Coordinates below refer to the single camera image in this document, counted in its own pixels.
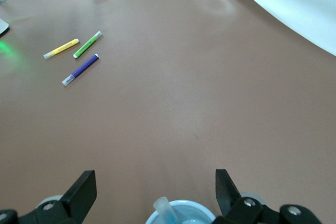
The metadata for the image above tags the green marker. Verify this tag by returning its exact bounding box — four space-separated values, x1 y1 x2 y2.
72 30 102 59

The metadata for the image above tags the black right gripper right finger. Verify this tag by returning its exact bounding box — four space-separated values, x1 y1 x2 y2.
211 168 322 224

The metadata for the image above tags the purple marker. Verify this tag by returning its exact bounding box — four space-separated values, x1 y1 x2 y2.
61 53 100 87

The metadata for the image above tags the blue marker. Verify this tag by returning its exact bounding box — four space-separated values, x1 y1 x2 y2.
153 196 180 224

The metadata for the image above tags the yellow marker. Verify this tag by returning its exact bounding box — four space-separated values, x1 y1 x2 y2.
43 38 80 60

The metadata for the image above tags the light blue plastic cup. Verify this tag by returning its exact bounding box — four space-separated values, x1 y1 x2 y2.
145 199 217 224

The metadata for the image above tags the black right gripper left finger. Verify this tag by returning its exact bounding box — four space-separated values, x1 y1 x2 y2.
0 170 97 224

